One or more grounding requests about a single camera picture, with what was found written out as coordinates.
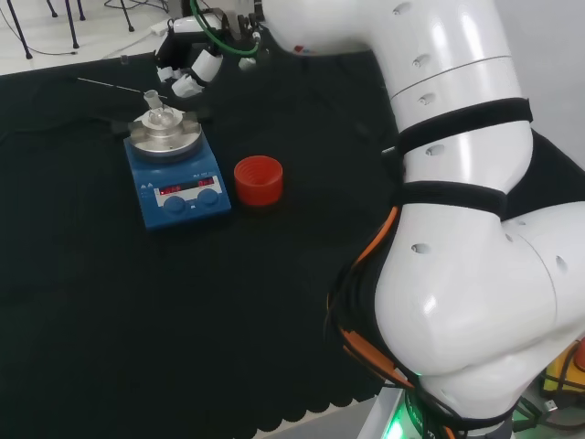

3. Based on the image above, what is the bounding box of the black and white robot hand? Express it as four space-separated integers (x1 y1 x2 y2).
154 16 259 100

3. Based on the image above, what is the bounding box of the clear round-bottom glass flask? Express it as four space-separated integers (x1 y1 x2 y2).
143 89 177 130

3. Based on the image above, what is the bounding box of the orange ribbed flask stand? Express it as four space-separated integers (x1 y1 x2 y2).
233 155 285 209

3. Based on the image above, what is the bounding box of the blue heater with steel plate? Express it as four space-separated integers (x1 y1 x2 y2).
122 107 234 232

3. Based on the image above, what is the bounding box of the thin glass rod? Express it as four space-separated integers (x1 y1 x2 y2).
76 77 168 100

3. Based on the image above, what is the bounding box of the black bench cloth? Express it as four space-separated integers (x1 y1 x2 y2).
0 48 585 434

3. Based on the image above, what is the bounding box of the yellow stop button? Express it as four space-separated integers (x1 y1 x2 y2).
541 337 585 395

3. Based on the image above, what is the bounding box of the green cable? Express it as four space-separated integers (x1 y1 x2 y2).
188 0 262 59

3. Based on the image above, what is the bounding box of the orange cable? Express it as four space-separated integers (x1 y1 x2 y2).
325 205 418 391

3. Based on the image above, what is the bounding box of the black cable bundle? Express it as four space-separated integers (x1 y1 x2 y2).
322 253 463 434

